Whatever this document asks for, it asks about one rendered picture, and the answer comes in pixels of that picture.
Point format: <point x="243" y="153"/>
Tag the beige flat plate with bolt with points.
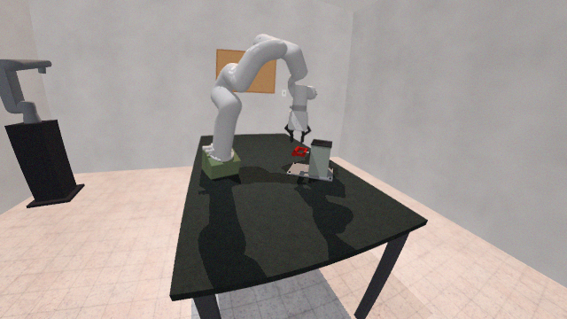
<point x="302" y="170"/>

